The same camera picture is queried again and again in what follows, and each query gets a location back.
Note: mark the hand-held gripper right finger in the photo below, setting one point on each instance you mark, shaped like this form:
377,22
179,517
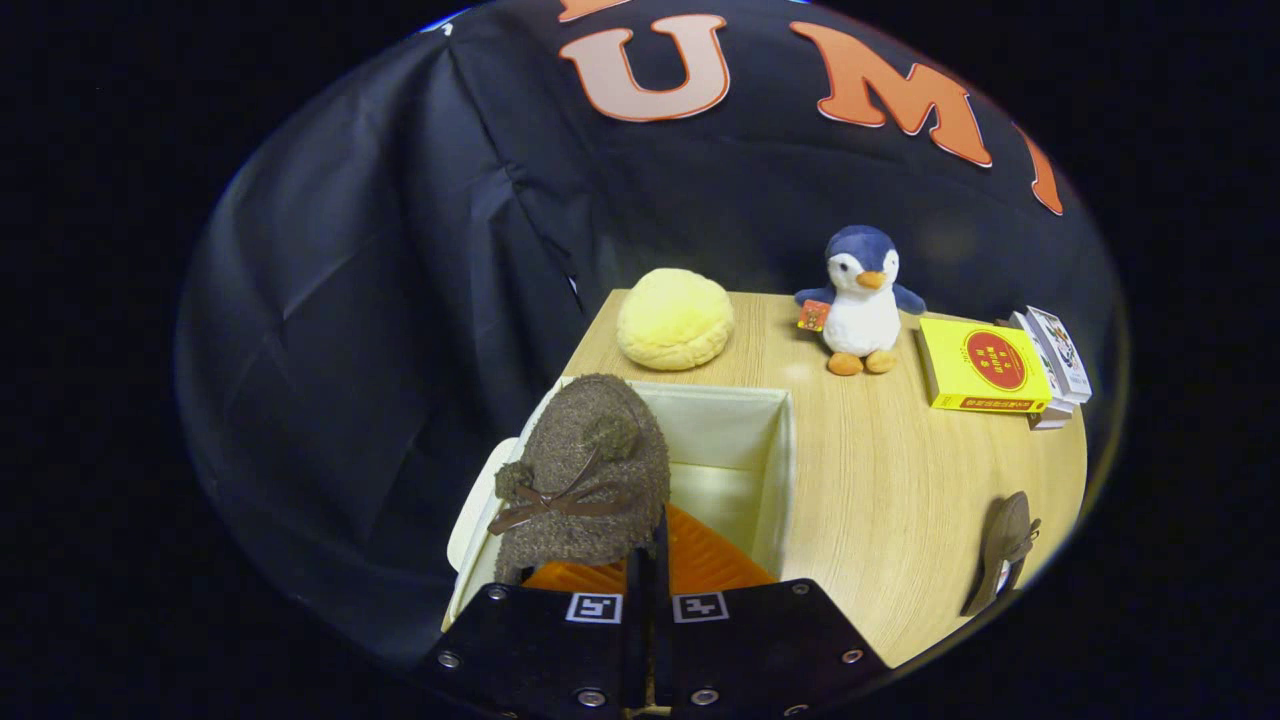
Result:
662,640

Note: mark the yellow book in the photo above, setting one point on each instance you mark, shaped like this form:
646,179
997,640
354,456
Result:
985,365

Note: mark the beige fabric storage box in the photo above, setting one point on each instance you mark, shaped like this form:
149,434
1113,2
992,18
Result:
730,430

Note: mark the penguin plush toy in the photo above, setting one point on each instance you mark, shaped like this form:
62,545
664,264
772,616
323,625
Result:
862,310

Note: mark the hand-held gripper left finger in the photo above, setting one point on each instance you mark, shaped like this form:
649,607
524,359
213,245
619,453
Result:
636,640

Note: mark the yellow plush bun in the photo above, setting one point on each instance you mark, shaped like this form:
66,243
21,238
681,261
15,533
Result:
675,320

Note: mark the brown fuzzy shoe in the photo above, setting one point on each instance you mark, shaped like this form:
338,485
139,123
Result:
1003,545
590,450

